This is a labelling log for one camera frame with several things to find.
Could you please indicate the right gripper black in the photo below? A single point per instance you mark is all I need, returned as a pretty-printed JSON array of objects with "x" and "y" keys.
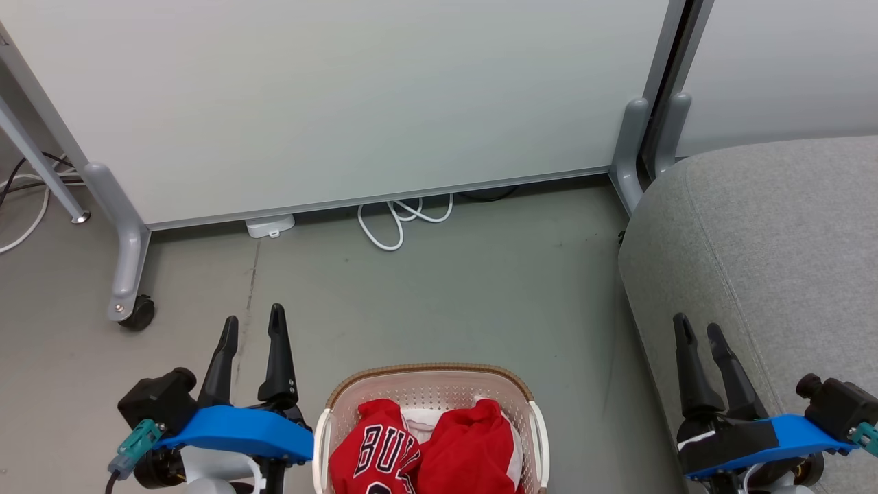
[{"x": 713, "y": 424}]

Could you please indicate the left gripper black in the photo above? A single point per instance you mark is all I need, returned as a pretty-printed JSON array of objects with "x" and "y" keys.
[{"x": 161, "y": 468}]

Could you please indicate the red and white garment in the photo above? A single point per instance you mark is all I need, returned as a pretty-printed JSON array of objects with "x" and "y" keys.
[{"x": 470, "y": 446}]

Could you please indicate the grey fabric sofa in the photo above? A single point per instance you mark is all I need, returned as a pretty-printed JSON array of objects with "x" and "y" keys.
[{"x": 789, "y": 240}]

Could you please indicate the black caster wheel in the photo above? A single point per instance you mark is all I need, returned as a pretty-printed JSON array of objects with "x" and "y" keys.
[{"x": 143, "y": 315}]

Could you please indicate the white power adapter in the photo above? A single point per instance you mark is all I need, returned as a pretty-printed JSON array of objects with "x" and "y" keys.
[{"x": 269, "y": 224}]

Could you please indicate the red Bulls jersey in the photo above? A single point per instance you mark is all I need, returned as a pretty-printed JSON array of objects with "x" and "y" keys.
[{"x": 370, "y": 453}]

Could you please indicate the long grey partition leg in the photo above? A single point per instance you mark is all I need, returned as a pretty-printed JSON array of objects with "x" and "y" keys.
[{"x": 127, "y": 261}]

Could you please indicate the white laundry basket brown rim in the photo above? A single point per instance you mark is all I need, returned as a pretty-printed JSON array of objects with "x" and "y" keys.
[{"x": 432, "y": 390}]

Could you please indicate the grey partition foot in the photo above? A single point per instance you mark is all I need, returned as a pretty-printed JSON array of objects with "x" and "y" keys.
[
  {"x": 675, "y": 127},
  {"x": 627, "y": 158}
]

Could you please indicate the wide white partition panel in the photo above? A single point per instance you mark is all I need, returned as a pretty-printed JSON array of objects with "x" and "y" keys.
[{"x": 343, "y": 103}]

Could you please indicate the grey metal table leg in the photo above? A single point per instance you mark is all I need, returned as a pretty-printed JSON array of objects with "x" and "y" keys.
[{"x": 40, "y": 163}]

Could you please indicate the narrow white partition panel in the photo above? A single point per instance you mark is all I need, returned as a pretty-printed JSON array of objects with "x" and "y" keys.
[{"x": 789, "y": 68}]

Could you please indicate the left blue camera mount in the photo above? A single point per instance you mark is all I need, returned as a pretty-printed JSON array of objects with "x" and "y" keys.
[{"x": 240, "y": 429}]

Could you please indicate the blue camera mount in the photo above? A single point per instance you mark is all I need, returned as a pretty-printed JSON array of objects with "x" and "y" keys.
[
  {"x": 240, "y": 429},
  {"x": 802, "y": 436}
]

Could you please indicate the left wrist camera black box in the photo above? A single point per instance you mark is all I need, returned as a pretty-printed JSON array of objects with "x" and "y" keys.
[{"x": 158, "y": 401}]

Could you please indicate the right blue camera mount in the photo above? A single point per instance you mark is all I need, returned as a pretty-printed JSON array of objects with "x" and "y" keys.
[{"x": 802, "y": 436}]

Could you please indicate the left teal camera connector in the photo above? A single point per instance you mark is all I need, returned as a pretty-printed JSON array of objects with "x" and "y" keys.
[{"x": 137, "y": 442}]

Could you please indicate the teal camera connector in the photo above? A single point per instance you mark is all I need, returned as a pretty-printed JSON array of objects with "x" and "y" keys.
[
  {"x": 868, "y": 438},
  {"x": 137, "y": 442}
]

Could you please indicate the right teal camera connector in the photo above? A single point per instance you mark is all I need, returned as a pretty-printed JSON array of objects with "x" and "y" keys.
[{"x": 868, "y": 438}]

